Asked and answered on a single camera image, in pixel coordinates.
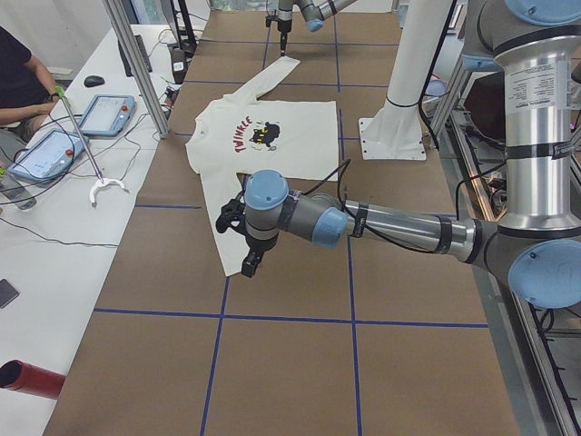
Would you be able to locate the clear plastic bottle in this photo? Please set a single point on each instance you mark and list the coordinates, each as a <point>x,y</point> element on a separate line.
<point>15,192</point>

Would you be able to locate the near blue teach pendant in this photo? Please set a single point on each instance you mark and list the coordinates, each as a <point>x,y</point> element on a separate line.
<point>52,156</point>

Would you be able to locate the black smartphone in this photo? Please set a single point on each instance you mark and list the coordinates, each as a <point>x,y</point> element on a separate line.
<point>8,293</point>

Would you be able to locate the far blue teach pendant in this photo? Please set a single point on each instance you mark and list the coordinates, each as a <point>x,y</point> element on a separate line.
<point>107,115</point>

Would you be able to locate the black computer mouse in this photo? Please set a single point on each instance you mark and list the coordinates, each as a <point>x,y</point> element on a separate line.
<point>93,80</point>

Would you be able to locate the seated person in black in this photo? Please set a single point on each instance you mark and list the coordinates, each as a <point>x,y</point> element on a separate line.
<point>28,90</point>

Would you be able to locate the black keyboard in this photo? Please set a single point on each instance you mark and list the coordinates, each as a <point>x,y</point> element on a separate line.
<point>142,51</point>

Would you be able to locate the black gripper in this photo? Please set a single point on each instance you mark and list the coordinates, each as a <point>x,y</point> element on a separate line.
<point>259,245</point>
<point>284,26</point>

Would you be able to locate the blue teach pendant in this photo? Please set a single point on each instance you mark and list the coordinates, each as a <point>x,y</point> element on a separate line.
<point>52,156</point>
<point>107,115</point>

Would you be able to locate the aluminium frame post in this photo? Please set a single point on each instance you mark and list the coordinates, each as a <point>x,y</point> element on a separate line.
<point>124,33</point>

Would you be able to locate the white reacher grabber tool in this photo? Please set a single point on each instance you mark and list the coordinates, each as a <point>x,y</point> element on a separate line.
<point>101,181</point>

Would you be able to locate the white long-sleeve cat shirt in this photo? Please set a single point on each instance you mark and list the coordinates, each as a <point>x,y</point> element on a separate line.
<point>241,133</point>

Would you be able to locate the black power adapter with label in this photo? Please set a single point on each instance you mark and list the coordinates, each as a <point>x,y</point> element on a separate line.
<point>178,64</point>

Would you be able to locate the red cylinder tube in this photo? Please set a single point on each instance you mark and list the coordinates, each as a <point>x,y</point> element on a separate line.
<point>30,379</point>

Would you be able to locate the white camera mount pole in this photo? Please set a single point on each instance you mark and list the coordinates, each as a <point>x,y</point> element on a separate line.
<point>395,132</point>

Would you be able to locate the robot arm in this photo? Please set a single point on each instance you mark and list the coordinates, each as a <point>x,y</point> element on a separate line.
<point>313,15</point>
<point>534,249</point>

